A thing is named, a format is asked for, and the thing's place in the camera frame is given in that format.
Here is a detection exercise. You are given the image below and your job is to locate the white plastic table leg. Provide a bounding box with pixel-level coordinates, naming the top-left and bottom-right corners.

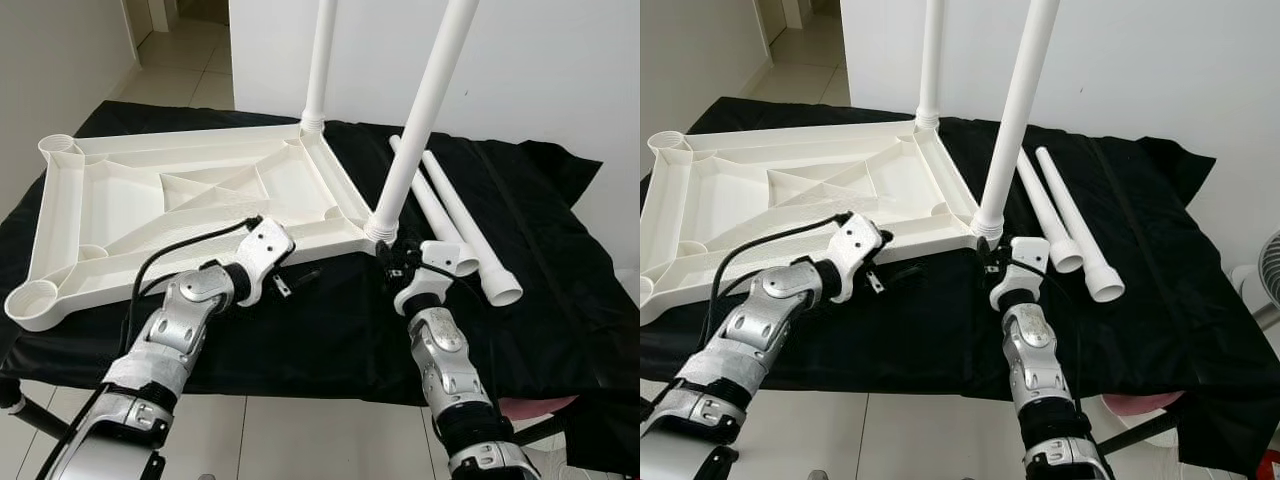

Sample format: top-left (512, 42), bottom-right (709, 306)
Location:
top-left (363, 0), bottom-right (482, 244)
top-left (1035, 146), bottom-right (1127, 304)
top-left (300, 0), bottom-right (341, 131)
top-left (1013, 145), bottom-right (1087, 274)
top-left (973, 0), bottom-right (1062, 241)
top-left (388, 135), bottom-right (482, 279)
top-left (915, 0), bottom-right (946, 128)
top-left (421, 150), bottom-right (525, 309)

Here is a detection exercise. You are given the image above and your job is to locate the white plastic table top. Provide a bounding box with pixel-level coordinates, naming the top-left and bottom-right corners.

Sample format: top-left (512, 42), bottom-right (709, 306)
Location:
top-left (2, 113), bottom-right (401, 334)
top-left (640, 108), bottom-right (1006, 326)

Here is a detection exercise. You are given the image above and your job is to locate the black cloth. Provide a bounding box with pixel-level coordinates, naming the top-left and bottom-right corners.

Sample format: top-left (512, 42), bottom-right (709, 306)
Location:
top-left (0, 100), bottom-right (641, 471)
top-left (640, 97), bottom-right (1280, 476)

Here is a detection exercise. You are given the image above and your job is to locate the pink cushion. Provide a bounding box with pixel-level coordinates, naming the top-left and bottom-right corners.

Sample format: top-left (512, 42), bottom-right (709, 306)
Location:
top-left (497, 395), bottom-right (579, 421)
top-left (1100, 393), bottom-right (1181, 419)

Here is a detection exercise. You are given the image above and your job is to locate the black metal table leg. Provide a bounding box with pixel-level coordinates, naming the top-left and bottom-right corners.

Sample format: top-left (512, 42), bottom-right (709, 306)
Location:
top-left (0, 378), bottom-right (76, 441)
top-left (505, 410), bottom-right (571, 446)
top-left (1100, 410), bottom-right (1176, 451)

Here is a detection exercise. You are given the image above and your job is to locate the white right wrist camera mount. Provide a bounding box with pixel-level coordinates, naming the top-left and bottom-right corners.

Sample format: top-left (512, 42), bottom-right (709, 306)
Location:
top-left (393, 240), bottom-right (463, 316)
top-left (988, 237), bottom-right (1051, 311)

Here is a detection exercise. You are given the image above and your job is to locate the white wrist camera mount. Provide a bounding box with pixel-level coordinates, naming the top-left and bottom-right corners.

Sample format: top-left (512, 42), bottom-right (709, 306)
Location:
top-left (825, 213), bottom-right (886, 301)
top-left (988, 237), bottom-right (1051, 311)
top-left (235, 217), bottom-right (298, 306)
top-left (393, 240), bottom-right (463, 316)

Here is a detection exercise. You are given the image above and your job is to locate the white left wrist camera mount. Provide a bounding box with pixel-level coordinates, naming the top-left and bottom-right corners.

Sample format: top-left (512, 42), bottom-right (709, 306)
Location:
top-left (235, 217), bottom-right (298, 306)
top-left (825, 213), bottom-right (886, 301)

